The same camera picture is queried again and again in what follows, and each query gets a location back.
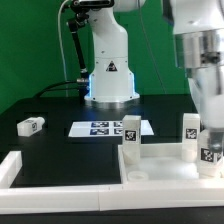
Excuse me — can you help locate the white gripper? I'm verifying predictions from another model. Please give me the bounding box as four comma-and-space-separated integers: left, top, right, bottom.
188, 65, 224, 153

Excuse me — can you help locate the white square tabletop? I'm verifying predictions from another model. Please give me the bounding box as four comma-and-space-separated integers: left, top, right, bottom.
118, 143, 224, 183

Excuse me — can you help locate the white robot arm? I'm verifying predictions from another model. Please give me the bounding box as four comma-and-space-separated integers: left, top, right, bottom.
68, 0, 224, 152

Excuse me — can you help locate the paper sheet with fiducial markers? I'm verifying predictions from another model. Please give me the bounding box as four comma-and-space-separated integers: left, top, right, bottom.
68, 119, 155, 138

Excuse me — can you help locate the white U-shaped obstacle fence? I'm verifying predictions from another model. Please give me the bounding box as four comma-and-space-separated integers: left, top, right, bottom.
0, 151, 224, 214

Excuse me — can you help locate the black cable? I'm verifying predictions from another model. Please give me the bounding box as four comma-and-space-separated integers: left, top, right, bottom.
32, 77, 90, 98

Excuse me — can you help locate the white cable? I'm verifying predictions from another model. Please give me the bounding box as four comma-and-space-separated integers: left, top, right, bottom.
57, 0, 70, 98

